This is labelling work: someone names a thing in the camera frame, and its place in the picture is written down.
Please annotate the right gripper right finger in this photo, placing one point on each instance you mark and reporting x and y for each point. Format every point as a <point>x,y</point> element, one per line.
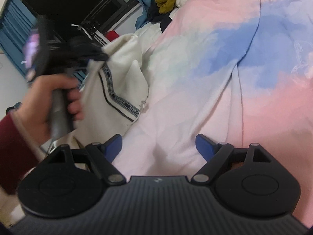
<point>216,156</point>

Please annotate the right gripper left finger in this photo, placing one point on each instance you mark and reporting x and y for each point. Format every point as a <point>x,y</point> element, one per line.
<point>101,156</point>

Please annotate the white knit sweater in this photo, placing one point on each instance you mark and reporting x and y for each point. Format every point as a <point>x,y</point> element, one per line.
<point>114,93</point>

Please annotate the person's left hand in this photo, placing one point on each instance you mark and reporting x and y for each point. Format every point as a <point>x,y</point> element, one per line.
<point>33,113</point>

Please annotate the blue curtain left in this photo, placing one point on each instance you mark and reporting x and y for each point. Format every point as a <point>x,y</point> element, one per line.
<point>16,24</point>

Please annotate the white drying rack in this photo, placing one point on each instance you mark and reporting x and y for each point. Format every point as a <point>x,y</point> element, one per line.
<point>89,30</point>

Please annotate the dark window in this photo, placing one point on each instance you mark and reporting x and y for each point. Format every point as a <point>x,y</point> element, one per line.
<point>104,14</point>

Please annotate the red cloth on rack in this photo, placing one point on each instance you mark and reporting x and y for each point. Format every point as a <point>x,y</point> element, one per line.
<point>111,35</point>

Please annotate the dark red left sleeve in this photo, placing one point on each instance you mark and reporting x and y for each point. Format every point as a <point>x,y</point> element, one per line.
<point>19,153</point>

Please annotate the pink blue bed sheet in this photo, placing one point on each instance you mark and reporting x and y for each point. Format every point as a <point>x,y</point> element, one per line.
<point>237,71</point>

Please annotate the dark navy garment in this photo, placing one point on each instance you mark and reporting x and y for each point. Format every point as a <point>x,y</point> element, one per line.
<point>154,15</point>

